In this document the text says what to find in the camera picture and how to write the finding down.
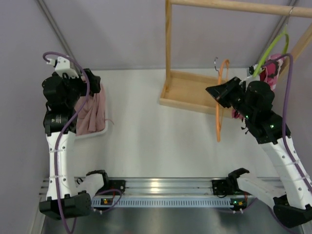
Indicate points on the wooden clothes rack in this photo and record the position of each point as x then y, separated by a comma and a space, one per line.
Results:
185, 90

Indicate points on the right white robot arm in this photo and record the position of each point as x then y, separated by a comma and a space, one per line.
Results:
291, 205

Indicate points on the pink patterned garment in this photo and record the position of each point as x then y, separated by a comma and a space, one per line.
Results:
269, 73

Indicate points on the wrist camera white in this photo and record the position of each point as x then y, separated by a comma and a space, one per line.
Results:
250, 75
63, 67

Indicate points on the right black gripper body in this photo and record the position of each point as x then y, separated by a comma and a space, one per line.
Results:
229, 93

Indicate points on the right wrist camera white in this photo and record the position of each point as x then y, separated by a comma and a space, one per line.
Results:
250, 75

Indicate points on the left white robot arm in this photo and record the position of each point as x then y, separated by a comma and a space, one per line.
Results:
64, 198

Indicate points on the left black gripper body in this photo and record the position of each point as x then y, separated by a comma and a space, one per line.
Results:
90, 81

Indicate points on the grey slotted cable duct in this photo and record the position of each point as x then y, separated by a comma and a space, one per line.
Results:
167, 202

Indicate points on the pink trousers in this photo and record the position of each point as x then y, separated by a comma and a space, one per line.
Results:
93, 112

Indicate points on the aluminium mounting rail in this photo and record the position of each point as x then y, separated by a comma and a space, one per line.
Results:
139, 186

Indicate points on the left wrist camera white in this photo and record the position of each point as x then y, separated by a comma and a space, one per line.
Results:
63, 67

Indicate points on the white plastic basket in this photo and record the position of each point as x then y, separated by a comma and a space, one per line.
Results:
102, 129

